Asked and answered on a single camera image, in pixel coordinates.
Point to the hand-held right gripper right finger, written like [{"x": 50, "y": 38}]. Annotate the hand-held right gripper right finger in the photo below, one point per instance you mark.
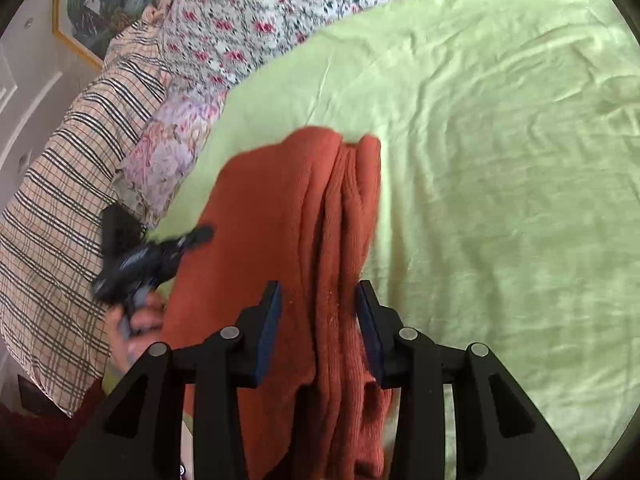
[{"x": 369, "y": 332}]

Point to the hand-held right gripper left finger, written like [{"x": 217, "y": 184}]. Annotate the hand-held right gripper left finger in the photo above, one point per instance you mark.
[{"x": 267, "y": 340}]

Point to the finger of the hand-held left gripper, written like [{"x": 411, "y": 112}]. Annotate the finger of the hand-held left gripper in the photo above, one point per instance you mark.
[
  {"x": 122, "y": 230},
  {"x": 195, "y": 239}
]

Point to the orange knit sweater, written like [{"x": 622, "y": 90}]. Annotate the orange knit sweater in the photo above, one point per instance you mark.
[{"x": 280, "y": 210}]

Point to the person's left hand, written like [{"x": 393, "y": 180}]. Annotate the person's left hand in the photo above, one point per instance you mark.
[{"x": 145, "y": 330}]

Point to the beige plaid blanket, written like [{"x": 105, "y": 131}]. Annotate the beige plaid blanket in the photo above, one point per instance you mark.
[{"x": 65, "y": 210}]

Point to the pastel floral pillow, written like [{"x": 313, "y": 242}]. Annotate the pastel floral pillow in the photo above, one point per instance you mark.
[{"x": 167, "y": 155}]

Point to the light green bedsheet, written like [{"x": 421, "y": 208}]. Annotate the light green bedsheet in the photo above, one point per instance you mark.
[{"x": 500, "y": 185}]

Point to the red rose floral quilt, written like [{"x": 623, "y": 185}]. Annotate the red rose floral quilt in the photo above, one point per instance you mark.
[{"x": 280, "y": 5}]

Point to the framed green wall picture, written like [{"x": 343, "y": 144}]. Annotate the framed green wall picture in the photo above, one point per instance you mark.
[{"x": 115, "y": 0}]

